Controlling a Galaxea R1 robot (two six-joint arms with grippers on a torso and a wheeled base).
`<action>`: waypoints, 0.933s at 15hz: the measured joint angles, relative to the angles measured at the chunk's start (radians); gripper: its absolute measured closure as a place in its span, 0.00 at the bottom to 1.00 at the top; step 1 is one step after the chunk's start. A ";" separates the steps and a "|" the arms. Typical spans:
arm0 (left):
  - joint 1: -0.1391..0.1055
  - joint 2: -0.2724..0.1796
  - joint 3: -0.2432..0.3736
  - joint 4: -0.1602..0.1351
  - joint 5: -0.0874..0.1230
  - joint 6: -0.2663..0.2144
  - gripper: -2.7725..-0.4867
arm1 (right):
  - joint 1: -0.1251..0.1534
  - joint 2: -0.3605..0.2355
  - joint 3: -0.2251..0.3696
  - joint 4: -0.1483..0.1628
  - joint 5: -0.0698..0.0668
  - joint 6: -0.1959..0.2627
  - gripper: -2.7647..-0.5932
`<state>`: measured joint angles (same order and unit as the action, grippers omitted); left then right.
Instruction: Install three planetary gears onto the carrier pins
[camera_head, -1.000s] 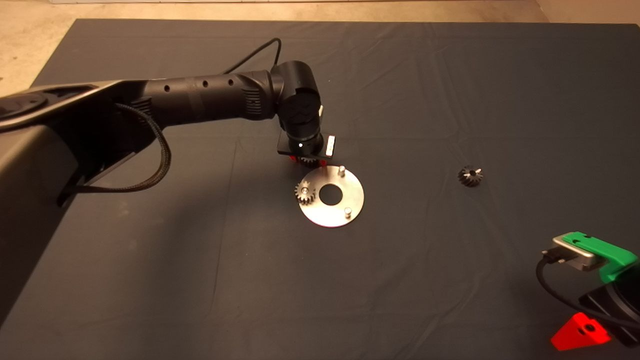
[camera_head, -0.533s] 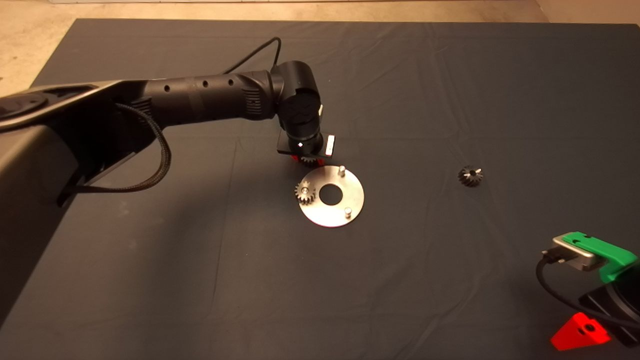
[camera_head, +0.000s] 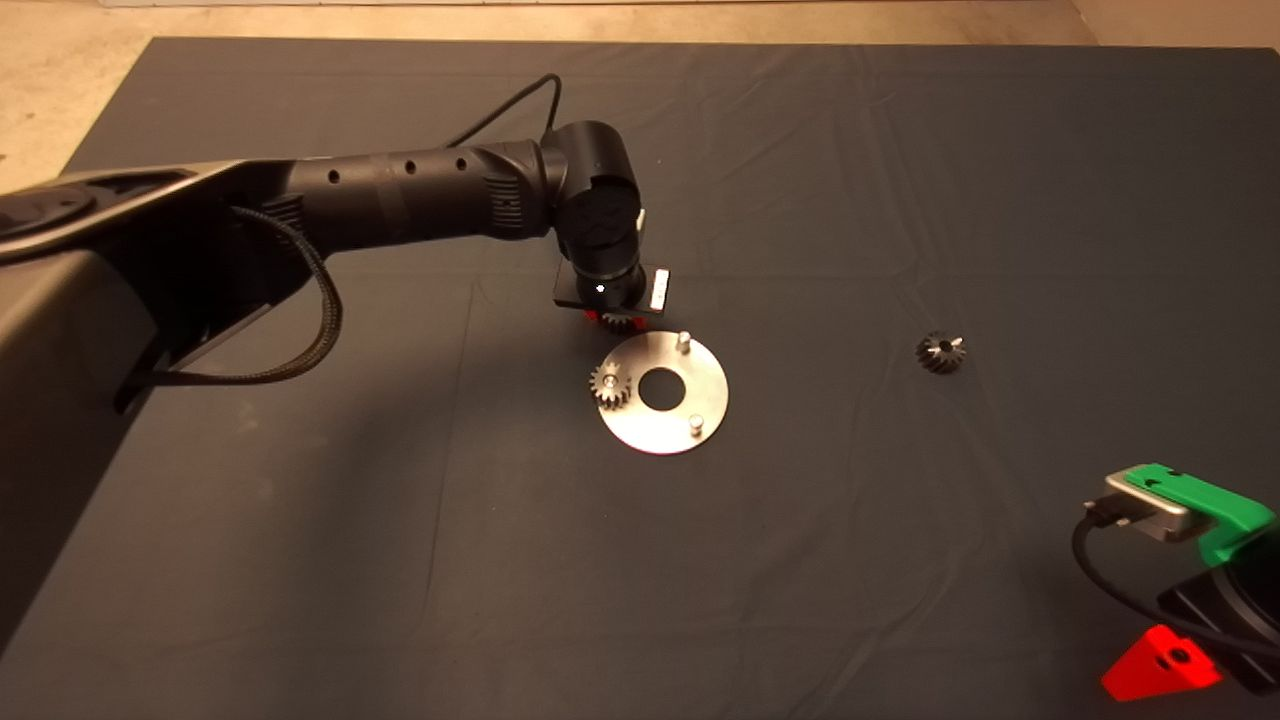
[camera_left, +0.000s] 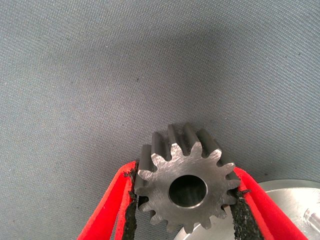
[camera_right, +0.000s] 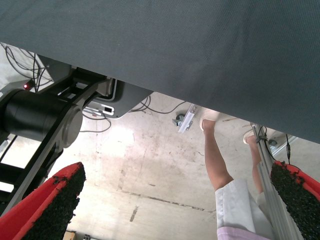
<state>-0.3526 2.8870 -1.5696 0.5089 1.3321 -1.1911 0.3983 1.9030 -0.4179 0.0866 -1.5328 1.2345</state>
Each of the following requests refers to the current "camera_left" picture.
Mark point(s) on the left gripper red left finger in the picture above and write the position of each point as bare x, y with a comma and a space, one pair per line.
105, 212

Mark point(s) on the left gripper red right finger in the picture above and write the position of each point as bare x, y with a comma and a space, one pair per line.
262, 220

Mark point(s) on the round metal carrier plate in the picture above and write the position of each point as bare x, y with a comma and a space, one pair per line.
295, 200

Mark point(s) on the steel spur gear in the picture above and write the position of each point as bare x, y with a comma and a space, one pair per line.
160, 180

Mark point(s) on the dark grey table cloth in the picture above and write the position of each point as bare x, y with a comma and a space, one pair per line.
125, 62

